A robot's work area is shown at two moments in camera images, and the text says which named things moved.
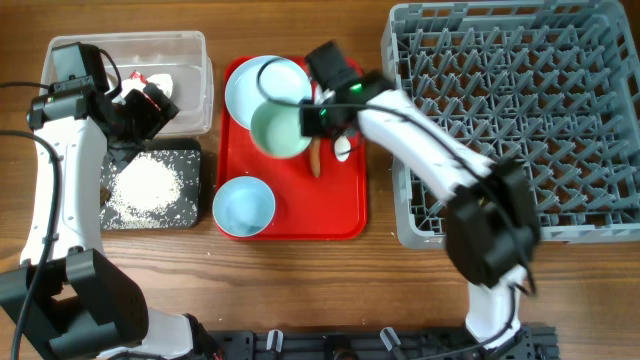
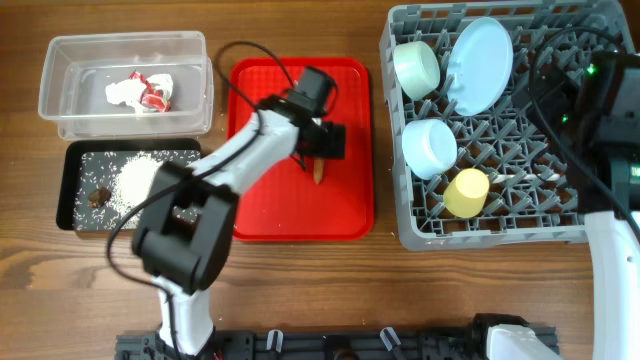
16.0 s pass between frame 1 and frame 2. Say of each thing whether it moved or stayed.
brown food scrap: stayed
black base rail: stayed
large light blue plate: moved
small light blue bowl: moved
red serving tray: stayed
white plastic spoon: moved
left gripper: moved
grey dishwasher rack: stayed
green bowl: moved
